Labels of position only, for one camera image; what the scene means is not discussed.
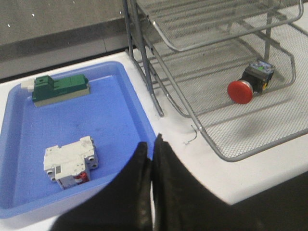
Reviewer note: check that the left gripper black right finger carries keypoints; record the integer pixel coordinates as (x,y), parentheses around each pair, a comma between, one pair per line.
(182,203)

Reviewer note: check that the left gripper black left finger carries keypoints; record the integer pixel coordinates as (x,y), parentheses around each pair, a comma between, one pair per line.
(123,205)

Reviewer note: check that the mesh tray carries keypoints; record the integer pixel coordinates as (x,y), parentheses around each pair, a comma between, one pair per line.
(203,74)
(187,24)
(238,131)

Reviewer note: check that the red emergency stop button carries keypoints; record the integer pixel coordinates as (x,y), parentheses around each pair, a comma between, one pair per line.
(255,79)

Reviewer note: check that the white circuit breaker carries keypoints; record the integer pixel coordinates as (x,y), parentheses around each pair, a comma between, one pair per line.
(70,165)

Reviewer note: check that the blue plastic tray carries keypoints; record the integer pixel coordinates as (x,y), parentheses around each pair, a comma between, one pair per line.
(111,114)

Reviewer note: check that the green electrical module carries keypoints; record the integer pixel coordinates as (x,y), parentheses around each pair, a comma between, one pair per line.
(45,90)

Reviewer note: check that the thin wire scrap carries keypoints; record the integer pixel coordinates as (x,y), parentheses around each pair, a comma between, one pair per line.
(195,134)

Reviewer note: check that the silver rack frame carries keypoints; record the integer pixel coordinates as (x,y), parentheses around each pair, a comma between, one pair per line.
(136,22)

